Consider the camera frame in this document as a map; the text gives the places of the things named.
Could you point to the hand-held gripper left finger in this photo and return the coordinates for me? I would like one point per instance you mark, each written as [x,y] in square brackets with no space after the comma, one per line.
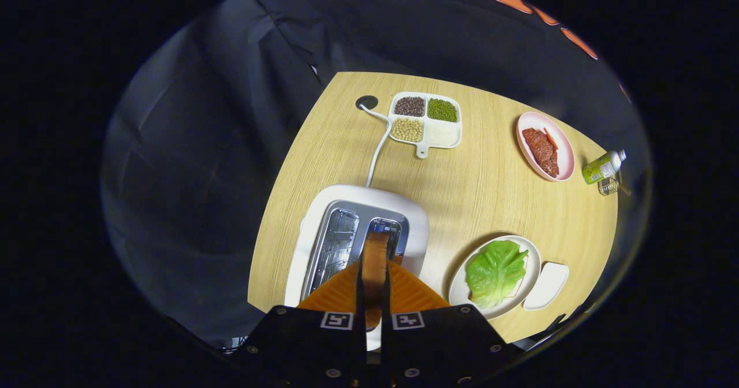
[323,347]

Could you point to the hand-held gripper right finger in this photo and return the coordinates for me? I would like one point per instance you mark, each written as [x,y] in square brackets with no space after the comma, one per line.
[433,347]

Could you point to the green lettuce leaf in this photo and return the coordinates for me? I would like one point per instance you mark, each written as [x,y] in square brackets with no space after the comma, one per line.
[496,272]

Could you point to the white toaster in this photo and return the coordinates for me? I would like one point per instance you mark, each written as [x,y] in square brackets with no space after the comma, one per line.
[417,243]

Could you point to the white round plate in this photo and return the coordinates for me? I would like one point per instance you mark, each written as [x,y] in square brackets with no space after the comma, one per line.
[533,273]

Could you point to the white square plate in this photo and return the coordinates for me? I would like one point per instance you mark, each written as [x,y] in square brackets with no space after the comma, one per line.
[548,284]

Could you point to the white divided tray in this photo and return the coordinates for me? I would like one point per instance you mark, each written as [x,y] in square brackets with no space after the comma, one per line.
[444,135]

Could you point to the white rice grains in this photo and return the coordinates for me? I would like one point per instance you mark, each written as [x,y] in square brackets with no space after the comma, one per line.
[443,134]

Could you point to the yellow soybeans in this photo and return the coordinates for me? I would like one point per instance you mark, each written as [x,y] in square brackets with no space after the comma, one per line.
[407,130]

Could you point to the dark red meat slices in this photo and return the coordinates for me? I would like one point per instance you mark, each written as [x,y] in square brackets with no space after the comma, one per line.
[541,151]

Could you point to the pink oval plate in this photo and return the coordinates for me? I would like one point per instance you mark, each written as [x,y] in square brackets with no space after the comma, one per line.
[564,158]

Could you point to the green mung beans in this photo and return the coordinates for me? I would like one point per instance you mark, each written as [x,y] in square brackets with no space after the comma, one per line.
[442,110]

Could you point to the orange carrot strip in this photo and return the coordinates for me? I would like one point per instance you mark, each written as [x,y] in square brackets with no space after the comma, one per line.
[551,140]

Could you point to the dark brown beans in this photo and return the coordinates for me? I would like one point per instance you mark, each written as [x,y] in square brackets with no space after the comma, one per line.
[410,106]

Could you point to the silver bottle with green label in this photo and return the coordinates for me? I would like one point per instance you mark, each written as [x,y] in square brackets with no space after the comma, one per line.
[600,168]

